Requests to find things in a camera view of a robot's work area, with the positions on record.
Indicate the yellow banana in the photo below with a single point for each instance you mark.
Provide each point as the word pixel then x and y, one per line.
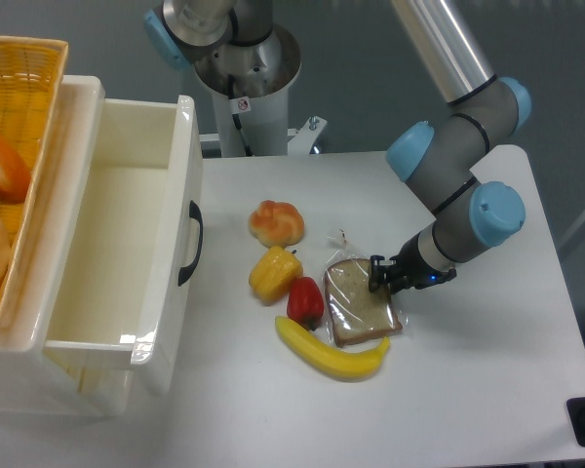
pixel 326 359

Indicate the orange glazed bread roll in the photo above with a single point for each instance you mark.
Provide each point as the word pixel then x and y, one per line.
pixel 276 224

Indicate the yellow bell pepper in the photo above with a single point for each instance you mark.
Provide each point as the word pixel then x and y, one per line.
pixel 272 276

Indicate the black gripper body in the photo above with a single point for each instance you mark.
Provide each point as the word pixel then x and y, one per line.
pixel 411 270

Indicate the toast slice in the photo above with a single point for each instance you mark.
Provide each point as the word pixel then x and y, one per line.
pixel 357 315

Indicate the black drawer handle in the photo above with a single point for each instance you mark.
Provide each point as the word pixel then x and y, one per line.
pixel 196 238

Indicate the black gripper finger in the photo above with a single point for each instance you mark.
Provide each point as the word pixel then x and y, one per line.
pixel 382 273

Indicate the red bell pepper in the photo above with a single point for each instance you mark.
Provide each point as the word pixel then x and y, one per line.
pixel 305 303

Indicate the white open drawer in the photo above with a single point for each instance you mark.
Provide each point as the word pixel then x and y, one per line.
pixel 119 307

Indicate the white pedestal base bracket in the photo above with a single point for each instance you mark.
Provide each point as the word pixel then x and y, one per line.
pixel 301 141

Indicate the yellow wicker basket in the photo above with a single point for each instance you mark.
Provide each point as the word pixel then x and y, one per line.
pixel 31 71

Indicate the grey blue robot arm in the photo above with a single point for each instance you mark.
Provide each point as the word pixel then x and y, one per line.
pixel 470 217

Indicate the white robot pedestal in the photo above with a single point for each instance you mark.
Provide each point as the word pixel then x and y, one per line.
pixel 249 87

